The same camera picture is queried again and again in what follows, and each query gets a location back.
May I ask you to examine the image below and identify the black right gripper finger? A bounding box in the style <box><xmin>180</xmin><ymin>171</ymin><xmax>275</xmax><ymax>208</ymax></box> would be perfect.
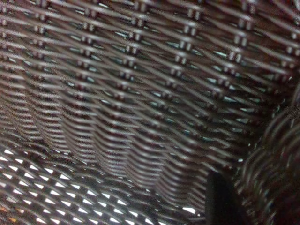
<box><xmin>205</xmin><ymin>172</ymin><xmax>240</xmax><ymax>225</ymax></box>

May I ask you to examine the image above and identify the dark brown wicker basket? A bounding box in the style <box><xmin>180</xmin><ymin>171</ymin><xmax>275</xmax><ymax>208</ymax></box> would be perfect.
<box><xmin>0</xmin><ymin>0</ymin><xmax>300</xmax><ymax>225</ymax></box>

